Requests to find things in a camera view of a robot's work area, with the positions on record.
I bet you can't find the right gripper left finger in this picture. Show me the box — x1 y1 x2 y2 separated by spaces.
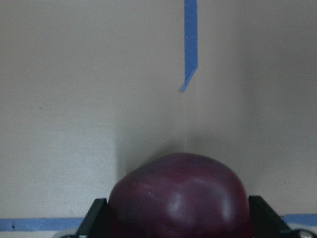
74 198 116 238

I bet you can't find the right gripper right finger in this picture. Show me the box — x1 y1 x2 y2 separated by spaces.
248 195 297 238

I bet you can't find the dark red apple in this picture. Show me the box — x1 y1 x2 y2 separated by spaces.
108 153 253 238

